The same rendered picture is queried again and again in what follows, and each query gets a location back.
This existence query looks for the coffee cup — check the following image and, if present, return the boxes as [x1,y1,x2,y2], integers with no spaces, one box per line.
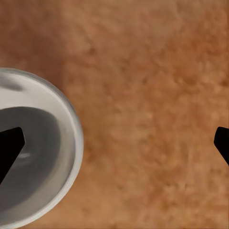
[0,67,83,229]

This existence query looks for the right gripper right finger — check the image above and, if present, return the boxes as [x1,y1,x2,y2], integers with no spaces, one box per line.
[214,127,229,165]

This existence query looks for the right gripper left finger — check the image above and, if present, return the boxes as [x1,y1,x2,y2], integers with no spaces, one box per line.
[0,127,25,184]

